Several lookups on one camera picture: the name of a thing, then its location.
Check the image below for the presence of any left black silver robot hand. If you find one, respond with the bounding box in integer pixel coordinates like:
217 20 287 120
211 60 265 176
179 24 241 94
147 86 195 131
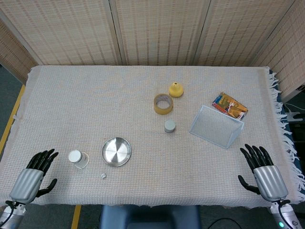
9 148 59 205

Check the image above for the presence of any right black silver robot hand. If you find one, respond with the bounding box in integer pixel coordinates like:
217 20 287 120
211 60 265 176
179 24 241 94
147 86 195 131
237 144 289 202

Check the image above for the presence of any white paper cup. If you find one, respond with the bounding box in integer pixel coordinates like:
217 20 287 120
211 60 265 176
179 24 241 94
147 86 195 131
68 149 90 170

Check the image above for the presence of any round metal plate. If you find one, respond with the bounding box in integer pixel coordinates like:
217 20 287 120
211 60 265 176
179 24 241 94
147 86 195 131
102 137 132 167

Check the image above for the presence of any light blue mesh basket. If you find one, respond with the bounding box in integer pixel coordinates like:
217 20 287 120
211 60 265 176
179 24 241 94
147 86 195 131
189 105 244 150

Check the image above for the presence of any colourful snack packet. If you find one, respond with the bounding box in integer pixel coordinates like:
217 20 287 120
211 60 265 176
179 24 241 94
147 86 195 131
211 92 249 120

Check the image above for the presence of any white woven tablecloth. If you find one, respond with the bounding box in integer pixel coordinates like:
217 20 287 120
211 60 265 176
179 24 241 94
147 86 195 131
0 64 304 208

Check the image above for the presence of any small grey round jar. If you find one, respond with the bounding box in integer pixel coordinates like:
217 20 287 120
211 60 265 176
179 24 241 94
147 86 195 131
163 120 177 134

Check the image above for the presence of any bamboo folding screen panel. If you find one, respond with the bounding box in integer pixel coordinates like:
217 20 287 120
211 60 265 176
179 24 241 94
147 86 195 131
0 0 122 66
0 9 40 85
250 0 305 103
109 0 212 66
194 0 296 67

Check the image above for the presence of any yellow toy pear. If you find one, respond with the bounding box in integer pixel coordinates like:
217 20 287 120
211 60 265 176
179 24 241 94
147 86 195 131
168 82 184 98

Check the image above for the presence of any yellowish packing tape roll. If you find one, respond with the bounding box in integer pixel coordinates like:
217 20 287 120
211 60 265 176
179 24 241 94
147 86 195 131
153 93 174 115

